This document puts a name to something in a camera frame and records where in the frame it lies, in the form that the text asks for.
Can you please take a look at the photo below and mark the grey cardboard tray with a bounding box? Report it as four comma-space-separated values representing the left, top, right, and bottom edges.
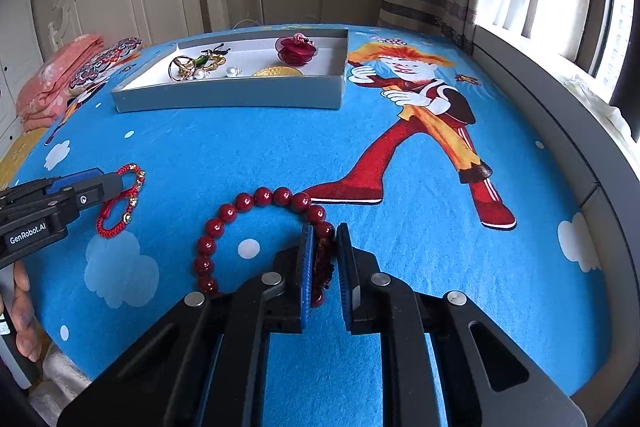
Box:
111, 27, 349, 114

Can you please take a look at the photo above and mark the red string bracelet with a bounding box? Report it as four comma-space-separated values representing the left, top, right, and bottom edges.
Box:
96, 163, 147, 239

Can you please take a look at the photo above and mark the patterned cushion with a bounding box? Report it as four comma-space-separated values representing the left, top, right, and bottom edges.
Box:
69, 36, 143, 90

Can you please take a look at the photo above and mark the person's left hand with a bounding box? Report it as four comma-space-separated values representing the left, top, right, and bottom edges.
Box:
0, 263, 35, 362

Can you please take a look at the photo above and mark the green brooch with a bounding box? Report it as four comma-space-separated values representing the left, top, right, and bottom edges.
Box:
192, 47, 232, 66

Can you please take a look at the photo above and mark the red flower hair clip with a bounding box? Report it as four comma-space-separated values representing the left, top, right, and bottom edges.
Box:
276, 34, 319, 68

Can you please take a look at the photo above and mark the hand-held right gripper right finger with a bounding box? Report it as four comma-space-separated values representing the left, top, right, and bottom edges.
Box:
336, 222, 588, 427

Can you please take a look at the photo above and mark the white wardrobe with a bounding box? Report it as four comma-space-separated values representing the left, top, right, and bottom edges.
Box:
0, 0, 46, 148

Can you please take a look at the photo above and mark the dark window frame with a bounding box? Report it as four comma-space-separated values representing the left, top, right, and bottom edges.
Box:
590, 0, 640, 132

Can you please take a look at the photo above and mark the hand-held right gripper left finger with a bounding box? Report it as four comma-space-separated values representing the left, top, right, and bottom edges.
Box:
57, 222, 316, 427

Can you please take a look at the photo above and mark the yellow floral sheet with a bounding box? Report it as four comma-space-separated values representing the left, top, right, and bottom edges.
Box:
0, 134, 41, 188

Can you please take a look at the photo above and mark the white fluffy blanket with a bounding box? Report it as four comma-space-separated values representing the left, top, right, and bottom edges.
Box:
30, 344, 96, 408

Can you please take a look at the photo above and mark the white crumpled cloth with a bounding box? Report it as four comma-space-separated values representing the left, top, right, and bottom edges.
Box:
560, 74, 631, 142

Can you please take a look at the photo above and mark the blue cartoon print bedsheet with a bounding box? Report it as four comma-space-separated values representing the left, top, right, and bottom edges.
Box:
10, 24, 633, 427

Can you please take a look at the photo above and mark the dark red bead bracelet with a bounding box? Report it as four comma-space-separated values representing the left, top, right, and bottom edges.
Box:
194, 187, 337, 308

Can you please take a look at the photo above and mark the pink folded blanket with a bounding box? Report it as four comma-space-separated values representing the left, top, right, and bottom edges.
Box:
15, 34, 106, 128

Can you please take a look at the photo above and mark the gold openwork pearl brooch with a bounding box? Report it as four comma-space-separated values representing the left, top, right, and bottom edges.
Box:
168, 57, 208, 82

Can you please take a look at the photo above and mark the grey window ledge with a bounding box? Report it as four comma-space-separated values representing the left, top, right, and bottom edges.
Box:
472, 24, 640, 303

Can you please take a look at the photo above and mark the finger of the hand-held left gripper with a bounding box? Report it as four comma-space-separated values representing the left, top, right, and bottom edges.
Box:
42, 168, 106, 198
45, 173, 124, 223

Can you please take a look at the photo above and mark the gold mesh bangle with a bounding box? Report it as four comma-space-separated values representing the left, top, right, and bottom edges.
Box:
251, 65, 303, 78

